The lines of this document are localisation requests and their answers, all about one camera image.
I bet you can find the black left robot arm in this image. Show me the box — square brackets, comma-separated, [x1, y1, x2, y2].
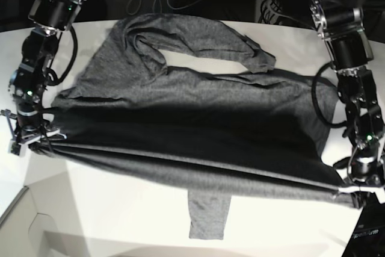
[310, 0, 384, 206]

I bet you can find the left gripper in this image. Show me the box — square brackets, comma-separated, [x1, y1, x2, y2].
[333, 148, 384, 203]

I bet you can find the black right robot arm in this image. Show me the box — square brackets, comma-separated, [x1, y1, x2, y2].
[1, 0, 86, 155]

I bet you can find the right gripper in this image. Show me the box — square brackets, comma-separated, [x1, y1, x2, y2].
[1, 110, 66, 144]

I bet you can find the black cable bundle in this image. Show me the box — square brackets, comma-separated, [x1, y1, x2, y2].
[259, 0, 283, 25]

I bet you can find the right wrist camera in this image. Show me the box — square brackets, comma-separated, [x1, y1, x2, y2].
[8, 140, 27, 157]

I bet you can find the dark grey t-shirt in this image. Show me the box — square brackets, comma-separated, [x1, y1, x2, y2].
[31, 14, 343, 240]

